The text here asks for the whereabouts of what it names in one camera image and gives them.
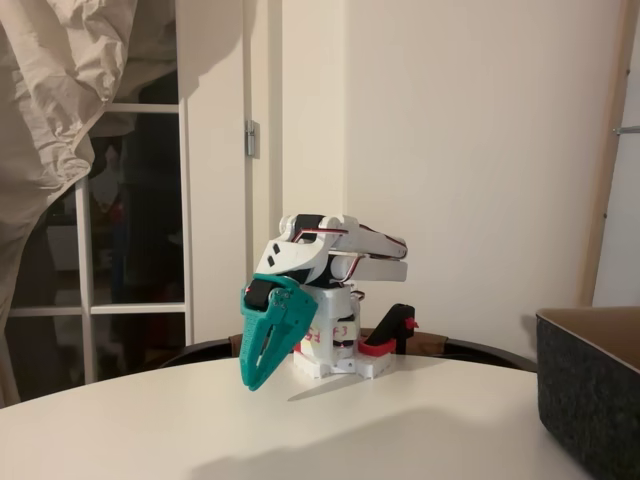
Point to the teal gripper black servo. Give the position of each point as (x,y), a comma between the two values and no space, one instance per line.
(289,304)

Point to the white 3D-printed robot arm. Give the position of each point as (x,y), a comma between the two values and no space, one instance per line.
(370,245)

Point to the dark grey felt bin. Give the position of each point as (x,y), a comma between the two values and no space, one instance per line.
(585,400)

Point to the black clamp with red pad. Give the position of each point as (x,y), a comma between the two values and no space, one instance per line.
(395,325)

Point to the dark wooden chair back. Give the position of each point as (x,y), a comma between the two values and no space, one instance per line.
(430,344)

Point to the white glazed door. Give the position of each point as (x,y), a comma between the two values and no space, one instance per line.
(185,200)

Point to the silver door hinge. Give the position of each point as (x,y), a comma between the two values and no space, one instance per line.
(251,140)

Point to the beige crumpled sheet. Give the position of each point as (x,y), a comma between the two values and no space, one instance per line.
(50,100)

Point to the thin metal rod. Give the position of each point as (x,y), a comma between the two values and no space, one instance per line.
(630,130)

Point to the light wooden frame post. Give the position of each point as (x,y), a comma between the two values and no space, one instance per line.
(604,200)

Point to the translucent grey frame panel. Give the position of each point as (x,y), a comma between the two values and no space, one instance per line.
(631,225)

